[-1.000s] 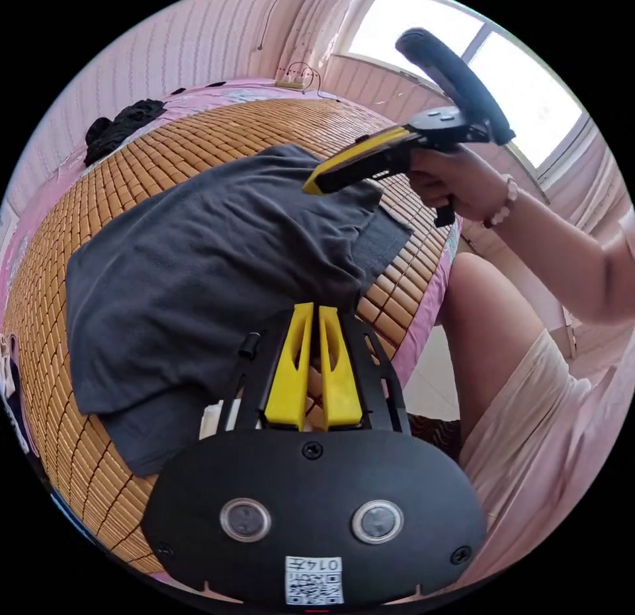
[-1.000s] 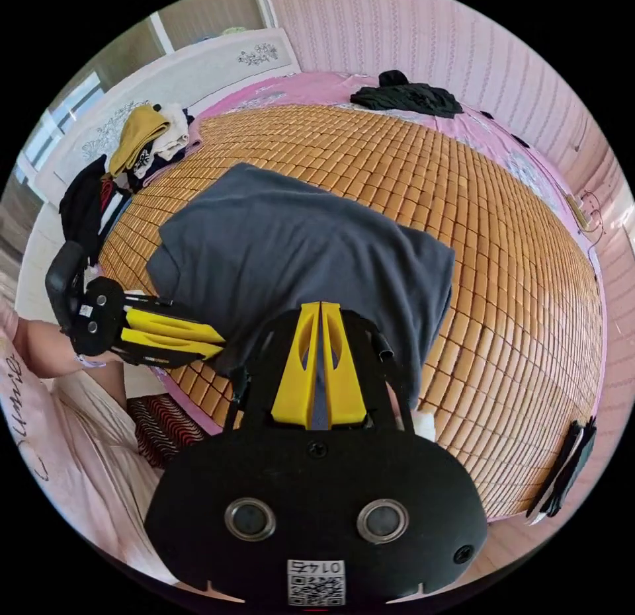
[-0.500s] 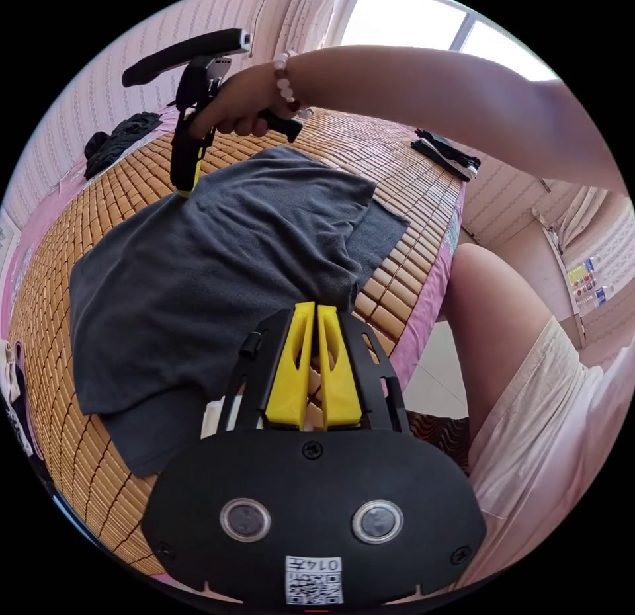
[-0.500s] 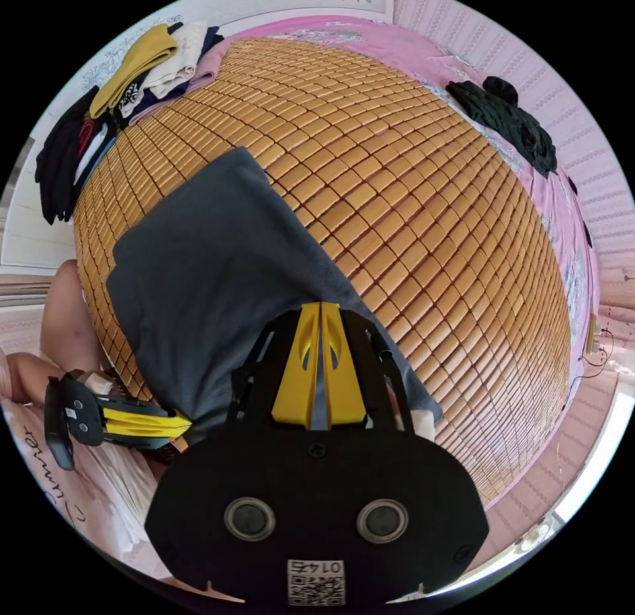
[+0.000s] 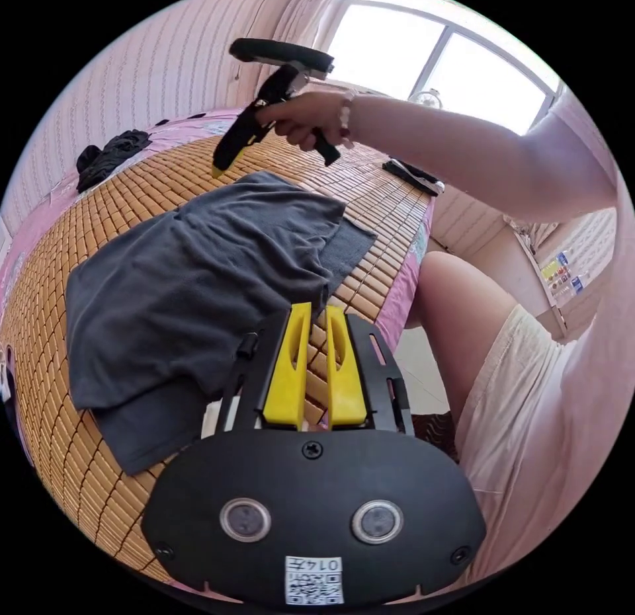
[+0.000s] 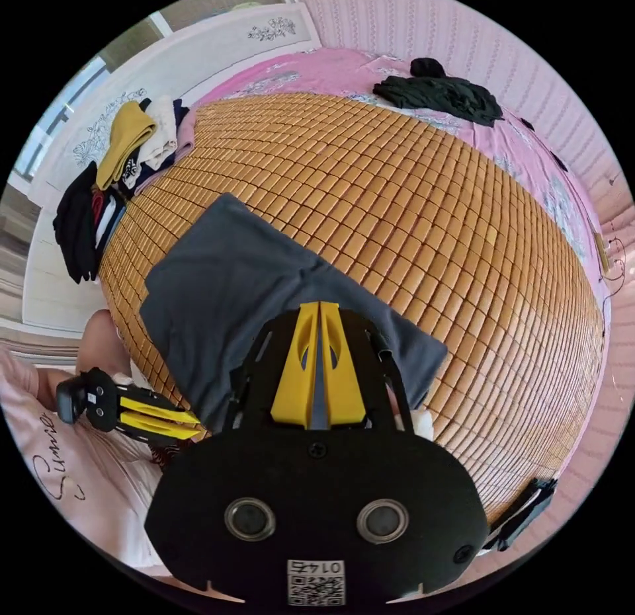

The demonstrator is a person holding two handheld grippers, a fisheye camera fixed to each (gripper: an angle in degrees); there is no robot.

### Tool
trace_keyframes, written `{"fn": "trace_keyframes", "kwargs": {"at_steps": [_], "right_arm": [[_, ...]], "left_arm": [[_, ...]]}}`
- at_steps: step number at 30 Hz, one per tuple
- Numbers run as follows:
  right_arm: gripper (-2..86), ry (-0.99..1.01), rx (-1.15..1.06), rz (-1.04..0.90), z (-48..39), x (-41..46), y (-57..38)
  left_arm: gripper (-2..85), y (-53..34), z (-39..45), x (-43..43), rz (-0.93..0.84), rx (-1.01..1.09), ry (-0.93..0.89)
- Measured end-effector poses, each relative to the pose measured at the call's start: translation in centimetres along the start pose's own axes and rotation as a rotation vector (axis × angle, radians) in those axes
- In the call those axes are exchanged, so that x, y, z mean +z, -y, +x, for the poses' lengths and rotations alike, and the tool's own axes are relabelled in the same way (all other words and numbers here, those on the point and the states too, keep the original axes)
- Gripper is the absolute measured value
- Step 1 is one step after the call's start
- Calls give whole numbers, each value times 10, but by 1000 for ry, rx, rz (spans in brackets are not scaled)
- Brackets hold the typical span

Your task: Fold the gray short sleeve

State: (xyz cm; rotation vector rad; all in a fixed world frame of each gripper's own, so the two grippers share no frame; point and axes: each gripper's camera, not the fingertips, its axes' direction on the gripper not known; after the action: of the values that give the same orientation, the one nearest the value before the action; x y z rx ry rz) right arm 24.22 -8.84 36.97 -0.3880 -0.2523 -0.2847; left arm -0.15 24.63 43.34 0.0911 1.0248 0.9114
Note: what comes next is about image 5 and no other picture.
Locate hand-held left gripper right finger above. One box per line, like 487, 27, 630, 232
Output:
325, 305, 369, 431

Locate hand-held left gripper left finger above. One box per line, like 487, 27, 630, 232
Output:
262, 302, 313, 431

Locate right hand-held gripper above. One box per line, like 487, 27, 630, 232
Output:
211, 63, 343, 181

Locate gray short sleeve shirt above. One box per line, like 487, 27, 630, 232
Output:
64, 171, 379, 477

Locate person's right forearm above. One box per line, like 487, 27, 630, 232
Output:
347, 93, 619, 225

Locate person's right hand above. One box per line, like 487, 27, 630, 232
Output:
257, 89, 357, 153

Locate pile of clothes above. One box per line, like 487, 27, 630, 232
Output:
75, 130, 153, 194

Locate pink curtain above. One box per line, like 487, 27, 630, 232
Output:
267, 0, 351, 83

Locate person's body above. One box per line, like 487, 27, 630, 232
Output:
410, 79, 635, 587

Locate black folded garment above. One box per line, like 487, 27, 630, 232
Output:
381, 158, 443, 198

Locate bed with woven mat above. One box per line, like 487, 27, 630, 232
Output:
0, 106, 439, 585

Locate white shelf with small items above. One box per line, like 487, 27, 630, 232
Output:
503, 210, 614, 339

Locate window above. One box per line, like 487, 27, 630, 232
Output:
317, 0, 564, 136

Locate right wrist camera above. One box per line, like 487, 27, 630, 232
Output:
230, 38, 335, 81

